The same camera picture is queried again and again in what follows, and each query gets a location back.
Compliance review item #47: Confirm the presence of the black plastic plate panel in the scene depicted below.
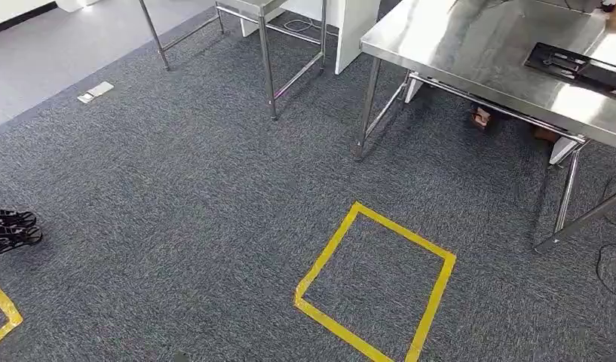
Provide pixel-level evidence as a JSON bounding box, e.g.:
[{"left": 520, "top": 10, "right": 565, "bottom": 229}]
[{"left": 523, "top": 41, "right": 616, "bottom": 101}]

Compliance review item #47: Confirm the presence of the small steel table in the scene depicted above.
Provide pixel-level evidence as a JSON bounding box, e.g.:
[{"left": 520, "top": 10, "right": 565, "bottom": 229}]
[{"left": 136, "top": 0, "right": 329, "bottom": 122}]

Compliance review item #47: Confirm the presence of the white cabinet panel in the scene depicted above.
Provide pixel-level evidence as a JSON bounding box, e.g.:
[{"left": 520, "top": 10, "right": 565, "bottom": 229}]
[{"left": 239, "top": 0, "right": 382, "bottom": 76}]

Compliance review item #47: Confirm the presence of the yellow tape square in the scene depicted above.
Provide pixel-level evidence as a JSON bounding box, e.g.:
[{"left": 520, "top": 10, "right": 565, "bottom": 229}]
[{"left": 293, "top": 201, "right": 458, "bottom": 362}]

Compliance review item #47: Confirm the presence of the person's foot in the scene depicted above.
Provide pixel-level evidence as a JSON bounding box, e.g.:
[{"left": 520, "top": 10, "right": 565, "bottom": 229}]
[{"left": 469, "top": 104, "right": 495, "bottom": 132}]

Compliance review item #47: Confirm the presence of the large steel table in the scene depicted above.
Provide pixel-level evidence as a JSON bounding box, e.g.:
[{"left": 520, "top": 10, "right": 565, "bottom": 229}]
[{"left": 353, "top": 0, "right": 616, "bottom": 255}]

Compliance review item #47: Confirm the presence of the silver floor socket cover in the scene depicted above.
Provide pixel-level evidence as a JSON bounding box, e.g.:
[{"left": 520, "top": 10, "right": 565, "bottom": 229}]
[{"left": 76, "top": 80, "right": 115, "bottom": 105}]

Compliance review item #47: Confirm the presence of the yellow tape corner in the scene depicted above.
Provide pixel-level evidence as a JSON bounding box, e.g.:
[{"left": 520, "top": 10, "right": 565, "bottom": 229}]
[{"left": 0, "top": 276, "right": 24, "bottom": 354}]

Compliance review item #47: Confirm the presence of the white floor cable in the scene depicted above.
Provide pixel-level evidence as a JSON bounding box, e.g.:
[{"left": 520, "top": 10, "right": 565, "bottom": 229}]
[{"left": 281, "top": 17, "right": 314, "bottom": 34}]

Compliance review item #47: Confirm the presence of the black floor cable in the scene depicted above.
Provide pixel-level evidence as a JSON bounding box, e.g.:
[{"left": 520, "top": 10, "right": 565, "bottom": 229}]
[{"left": 594, "top": 173, "right": 616, "bottom": 302}]

